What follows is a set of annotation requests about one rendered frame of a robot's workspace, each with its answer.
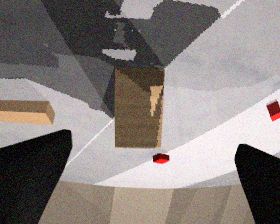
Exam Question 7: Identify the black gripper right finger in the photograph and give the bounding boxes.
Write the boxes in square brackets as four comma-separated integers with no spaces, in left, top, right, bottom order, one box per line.
[234,143,280,224]

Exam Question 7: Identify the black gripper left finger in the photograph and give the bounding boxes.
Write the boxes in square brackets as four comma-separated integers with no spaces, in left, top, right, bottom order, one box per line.
[0,129,72,224]

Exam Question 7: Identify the small red block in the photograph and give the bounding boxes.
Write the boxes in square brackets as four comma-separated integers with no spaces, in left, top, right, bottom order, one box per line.
[266,100,280,121]
[152,153,171,164]

